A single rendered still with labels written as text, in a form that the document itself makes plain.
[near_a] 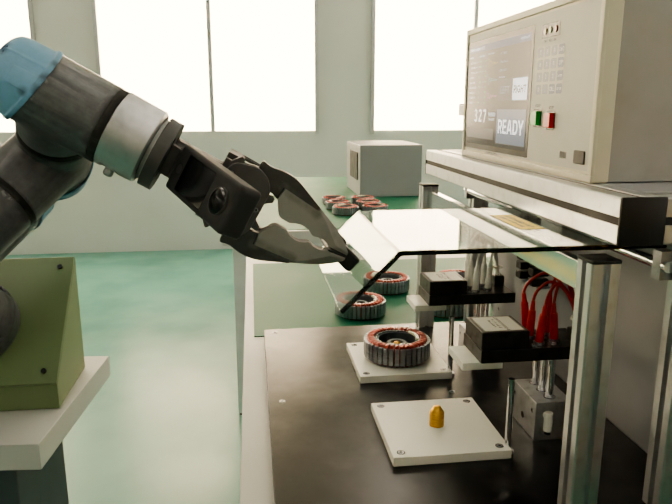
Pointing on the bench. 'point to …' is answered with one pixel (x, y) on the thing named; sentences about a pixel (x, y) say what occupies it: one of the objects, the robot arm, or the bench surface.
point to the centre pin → (436, 417)
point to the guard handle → (349, 260)
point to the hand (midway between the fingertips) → (336, 252)
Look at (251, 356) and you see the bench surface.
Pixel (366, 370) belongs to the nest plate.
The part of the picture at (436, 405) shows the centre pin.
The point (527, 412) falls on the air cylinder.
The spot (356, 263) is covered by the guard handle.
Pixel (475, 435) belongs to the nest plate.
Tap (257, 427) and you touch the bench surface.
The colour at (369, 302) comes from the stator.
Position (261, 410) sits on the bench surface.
